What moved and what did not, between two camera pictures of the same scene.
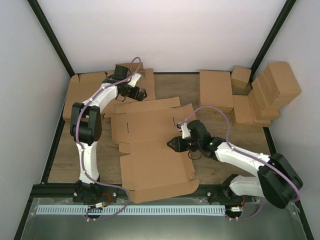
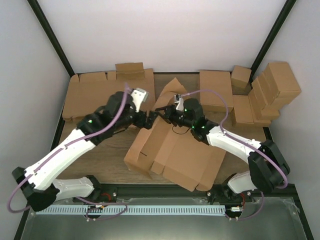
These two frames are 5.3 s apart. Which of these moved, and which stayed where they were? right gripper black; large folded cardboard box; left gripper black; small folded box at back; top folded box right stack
Moved: left gripper black; right gripper black
Stayed: top folded box right stack; large folded cardboard box; small folded box at back
